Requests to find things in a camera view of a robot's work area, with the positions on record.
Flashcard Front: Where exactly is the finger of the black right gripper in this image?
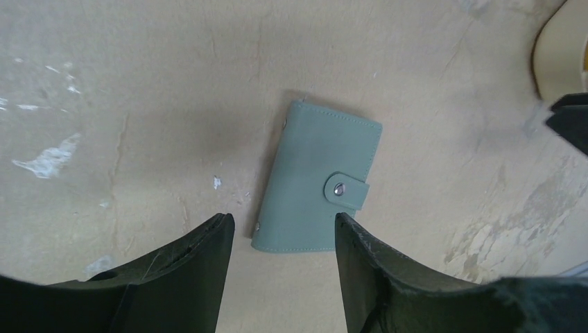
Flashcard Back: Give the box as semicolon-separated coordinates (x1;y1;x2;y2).
545;92;588;155

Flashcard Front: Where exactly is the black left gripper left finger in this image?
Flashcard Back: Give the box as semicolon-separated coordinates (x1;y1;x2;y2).
1;214;235;332

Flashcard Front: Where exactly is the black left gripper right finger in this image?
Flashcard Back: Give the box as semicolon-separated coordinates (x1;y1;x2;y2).
335;213;587;332

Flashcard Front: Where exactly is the green leather card holder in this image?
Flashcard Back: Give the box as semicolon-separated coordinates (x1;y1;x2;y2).
251;101;382;253

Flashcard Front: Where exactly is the beige oval card tray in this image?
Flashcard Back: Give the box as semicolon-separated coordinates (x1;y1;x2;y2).
532;0;587;102

